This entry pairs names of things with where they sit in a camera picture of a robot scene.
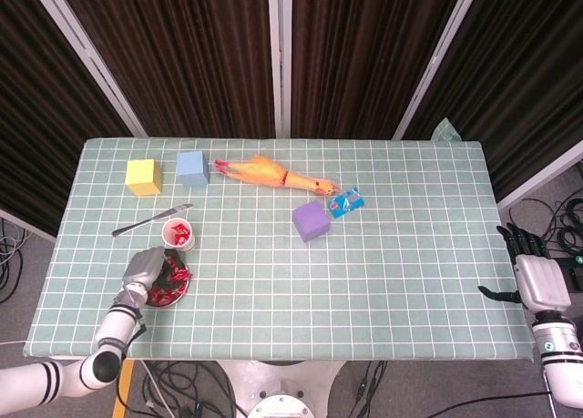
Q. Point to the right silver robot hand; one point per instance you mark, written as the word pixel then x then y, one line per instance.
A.
pixel 544 281

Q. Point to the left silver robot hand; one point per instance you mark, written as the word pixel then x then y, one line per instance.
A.
pixel 146 268

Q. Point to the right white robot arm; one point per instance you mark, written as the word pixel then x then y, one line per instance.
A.
pixel 558 345

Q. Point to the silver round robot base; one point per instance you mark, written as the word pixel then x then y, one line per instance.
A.
pixel 278 390

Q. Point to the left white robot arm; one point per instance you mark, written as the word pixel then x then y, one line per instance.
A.
pixel 116 327

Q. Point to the white paper cup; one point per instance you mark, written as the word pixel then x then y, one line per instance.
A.
pixel 191 245

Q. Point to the black box with green light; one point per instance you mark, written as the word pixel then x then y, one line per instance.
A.
pixel 578 272

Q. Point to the metal bowl of red candies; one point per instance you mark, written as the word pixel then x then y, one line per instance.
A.
pixel 180 297

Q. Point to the silver table knife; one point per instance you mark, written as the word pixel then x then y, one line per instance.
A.
pixel 150 220

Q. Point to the yellow foam cube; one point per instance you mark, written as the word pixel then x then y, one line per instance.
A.
pixel 142 176

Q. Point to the light blue foam cube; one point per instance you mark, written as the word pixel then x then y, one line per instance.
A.
pixel 191 167

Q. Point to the yellow floor tape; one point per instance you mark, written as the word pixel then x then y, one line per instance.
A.
pixel 122 390

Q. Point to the orange rubber chicken toy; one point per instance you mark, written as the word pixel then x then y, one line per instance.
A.
pixel 264 172

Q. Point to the purple foam cube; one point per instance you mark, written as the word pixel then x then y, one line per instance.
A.
pixel 311 220

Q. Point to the green checked tablecloth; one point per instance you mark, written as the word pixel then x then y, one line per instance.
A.
pixel 319 290

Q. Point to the dark brown partition panel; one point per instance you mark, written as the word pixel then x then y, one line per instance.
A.
pixel 524 94
pixel 36 117
pixel 364 63
pixel 182 63

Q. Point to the blue snack packet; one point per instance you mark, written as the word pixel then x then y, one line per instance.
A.
pixel 346 204

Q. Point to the white partition base rail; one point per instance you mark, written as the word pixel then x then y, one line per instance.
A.
pixel 542 177
pixel 27 225

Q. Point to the white partition frame post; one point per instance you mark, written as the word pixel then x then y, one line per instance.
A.
pixel 88 56
pixel 279 58
pixel 436 60

